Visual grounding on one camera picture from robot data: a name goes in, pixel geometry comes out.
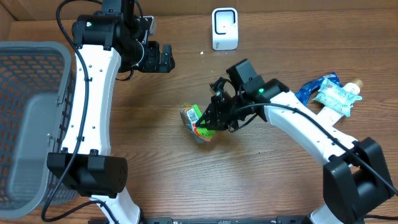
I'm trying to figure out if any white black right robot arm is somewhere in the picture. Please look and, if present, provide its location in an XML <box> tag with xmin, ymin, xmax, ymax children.
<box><xmin>193</xmin><ymin>59</ymin><xmax>397</xmax><ymax>223</ymax></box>

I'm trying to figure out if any blue snack wrapper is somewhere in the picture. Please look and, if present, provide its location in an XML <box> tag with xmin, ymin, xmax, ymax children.
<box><xmin>295</xmin><ymin>72</ymin><xmax>343</xmax><ymax>106</ymax></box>

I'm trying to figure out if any white barcode scanner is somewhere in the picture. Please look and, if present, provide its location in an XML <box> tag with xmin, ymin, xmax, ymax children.
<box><xmin>211</xmin><ymin>7</ymin><xmax>239</xmax><ymax>51</ymax></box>

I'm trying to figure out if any white tube gold cap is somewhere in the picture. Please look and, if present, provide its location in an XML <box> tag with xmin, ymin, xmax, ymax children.
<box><xmin>318</xmin><ymin>79</ymin><xmax>364</xmax><ymax>126</ymax></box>

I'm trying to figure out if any colourful gummy candy bag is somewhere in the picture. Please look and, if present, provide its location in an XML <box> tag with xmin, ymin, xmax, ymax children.
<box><xmin>180</xmin><ymin>103</ymin><xmax>215</xmax><ymax>144</ymax></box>

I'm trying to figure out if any grey plastic mesh basket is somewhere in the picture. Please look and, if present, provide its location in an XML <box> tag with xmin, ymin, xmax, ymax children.
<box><xmin>1</xmin><ymin>41</ymin><xmax>77</xmax><ymax>219</ymax></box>

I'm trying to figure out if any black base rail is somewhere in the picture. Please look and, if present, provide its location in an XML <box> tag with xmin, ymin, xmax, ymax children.
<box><xmin>88</xmin><ymin>207</ymin><xmax>364</xmax><ymax>224</ymax></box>

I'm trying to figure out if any teal wet wipes pack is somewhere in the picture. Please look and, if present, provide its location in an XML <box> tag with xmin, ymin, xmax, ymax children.
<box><xmin>313</xmin><ymin>78</ymin><xmax>362</xmax><ymax>117</ymax></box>

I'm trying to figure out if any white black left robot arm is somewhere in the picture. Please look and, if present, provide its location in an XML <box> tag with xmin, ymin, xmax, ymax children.
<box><xmin>47</xmin><ymin>1</ymin><xmax>175</xmax><ymax>223</ymax></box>

